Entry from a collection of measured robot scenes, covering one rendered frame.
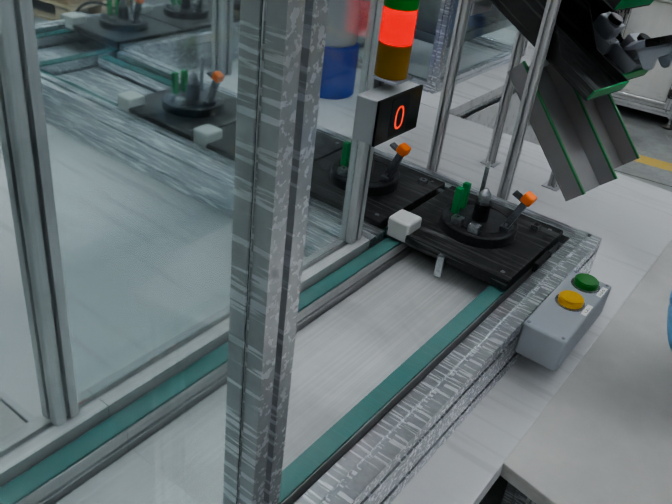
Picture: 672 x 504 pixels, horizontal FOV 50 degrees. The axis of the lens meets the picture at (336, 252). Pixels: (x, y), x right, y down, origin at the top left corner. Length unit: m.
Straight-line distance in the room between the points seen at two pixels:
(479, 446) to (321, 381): 0.24
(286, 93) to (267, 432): 0.23
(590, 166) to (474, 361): 0.67
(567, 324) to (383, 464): 0.43
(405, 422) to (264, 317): 0.53
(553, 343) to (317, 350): 0.35
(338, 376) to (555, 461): 0.32
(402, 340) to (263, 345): 0.69
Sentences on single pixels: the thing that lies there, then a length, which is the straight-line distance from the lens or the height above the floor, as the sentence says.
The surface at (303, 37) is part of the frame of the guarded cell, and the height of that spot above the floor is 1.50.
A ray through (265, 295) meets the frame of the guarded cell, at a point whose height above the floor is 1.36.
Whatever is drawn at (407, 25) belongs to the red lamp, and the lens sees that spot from 1.06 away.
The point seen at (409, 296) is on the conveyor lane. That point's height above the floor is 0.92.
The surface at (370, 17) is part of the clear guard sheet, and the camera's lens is 1.07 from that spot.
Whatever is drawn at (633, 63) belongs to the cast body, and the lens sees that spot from 1.59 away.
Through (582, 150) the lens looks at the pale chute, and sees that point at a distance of 1.57.
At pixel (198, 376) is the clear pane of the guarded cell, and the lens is 0.41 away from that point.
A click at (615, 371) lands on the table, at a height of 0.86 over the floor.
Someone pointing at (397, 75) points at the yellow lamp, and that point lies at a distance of 1.08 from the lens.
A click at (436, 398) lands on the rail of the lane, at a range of 0.95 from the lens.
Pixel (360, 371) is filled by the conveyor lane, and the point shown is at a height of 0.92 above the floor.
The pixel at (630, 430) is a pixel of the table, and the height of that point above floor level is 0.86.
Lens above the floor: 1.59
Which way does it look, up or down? 32 degrees down
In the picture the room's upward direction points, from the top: 7 degrees clockwise
